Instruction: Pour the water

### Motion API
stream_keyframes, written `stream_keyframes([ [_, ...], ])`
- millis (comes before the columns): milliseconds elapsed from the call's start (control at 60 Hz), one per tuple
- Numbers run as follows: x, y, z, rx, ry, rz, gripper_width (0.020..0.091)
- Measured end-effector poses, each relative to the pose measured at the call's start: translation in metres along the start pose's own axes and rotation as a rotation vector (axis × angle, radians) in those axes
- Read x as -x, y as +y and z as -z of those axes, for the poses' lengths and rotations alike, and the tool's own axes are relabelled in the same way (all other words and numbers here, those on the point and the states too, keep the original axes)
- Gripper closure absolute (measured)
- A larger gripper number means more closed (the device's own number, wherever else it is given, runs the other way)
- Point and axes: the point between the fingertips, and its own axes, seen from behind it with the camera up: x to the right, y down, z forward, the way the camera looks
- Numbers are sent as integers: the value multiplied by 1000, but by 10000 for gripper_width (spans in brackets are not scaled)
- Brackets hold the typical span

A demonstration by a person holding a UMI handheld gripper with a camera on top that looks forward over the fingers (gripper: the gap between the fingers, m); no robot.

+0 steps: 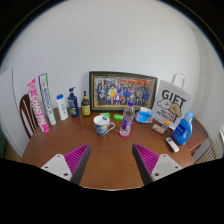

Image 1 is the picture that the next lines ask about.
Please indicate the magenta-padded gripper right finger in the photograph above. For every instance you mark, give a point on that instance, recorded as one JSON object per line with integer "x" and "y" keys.
{"x": 163, "y": 165}

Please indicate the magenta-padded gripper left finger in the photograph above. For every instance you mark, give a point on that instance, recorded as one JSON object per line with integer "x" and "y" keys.
{"x": 60, "y": 165}

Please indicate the clear purple-capped water bottle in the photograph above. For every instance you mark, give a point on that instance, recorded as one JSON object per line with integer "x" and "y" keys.
{"x": 127, "y": 120}

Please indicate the white remote control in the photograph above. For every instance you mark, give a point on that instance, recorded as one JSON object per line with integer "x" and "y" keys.
{"x": 172, "y": 144}

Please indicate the blue detergent bottle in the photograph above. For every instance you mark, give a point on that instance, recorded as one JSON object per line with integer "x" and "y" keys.
{"x": 182, "y": 131}

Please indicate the small colourful puzzle cube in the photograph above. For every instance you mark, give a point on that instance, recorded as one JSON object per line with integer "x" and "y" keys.
{"x": 166, "y": 125}

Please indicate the white radiator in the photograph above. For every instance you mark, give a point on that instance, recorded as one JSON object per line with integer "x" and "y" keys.
{"x": 210, "y": 153}

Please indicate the blue tissue pack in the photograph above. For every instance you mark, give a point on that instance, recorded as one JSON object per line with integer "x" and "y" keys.
{"x": 144, "y": 116}

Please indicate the blue starry print mug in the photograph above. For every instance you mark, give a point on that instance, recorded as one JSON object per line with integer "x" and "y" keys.
{"x": 101, "y": 126}

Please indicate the white blue-capped lotion bottle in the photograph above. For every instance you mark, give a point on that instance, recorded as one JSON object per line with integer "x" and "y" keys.
{"x": 62, "y": 108}

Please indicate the brown wooden chair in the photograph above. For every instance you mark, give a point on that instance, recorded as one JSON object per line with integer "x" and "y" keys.
{"x": 27, "y": 115}

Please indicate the dark blue pump bottle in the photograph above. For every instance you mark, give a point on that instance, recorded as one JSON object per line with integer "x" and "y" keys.
{"x": 73, "y": 105}

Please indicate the amber yellow-labelled pump bottle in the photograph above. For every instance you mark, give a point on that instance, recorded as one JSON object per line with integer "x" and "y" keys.
{"x": 86, "y": 106}

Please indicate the long pink box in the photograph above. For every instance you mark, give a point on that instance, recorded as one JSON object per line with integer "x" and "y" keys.
{"x": 37, "y": 105}

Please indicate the white printed paper gift bag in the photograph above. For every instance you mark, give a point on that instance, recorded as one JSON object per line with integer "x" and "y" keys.
{"x": 173, "y": 101}

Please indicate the framed group photo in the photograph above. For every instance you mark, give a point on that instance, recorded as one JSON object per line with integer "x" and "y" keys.
{"x": 121, "y": 90}

